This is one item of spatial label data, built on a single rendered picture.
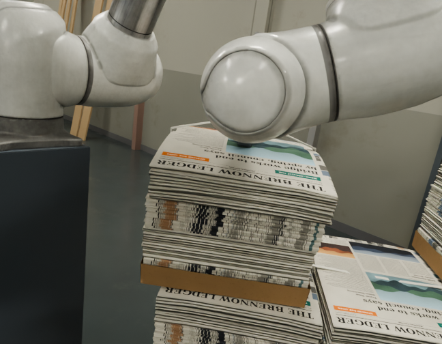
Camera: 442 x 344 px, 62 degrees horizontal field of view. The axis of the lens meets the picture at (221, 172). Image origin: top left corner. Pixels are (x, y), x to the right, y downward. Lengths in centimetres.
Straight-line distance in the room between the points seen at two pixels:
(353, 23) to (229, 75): 13
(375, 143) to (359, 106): 278
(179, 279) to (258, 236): 16
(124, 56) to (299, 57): 55
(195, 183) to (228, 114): 25
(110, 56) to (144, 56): 7
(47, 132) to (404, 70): 67
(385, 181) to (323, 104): 281
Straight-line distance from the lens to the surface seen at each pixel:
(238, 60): 32
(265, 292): 66
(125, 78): 88
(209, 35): 422
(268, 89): 32
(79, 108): 556
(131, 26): 85
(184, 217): 59
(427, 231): 103
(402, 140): 310
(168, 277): 65
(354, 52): 37
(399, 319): 75
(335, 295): 75
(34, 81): 81
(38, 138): 82
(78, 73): 84
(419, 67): 38
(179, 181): 55
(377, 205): 322
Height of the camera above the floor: 120
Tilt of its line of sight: 16 degrees down
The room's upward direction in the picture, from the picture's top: 8 degrees clockwise
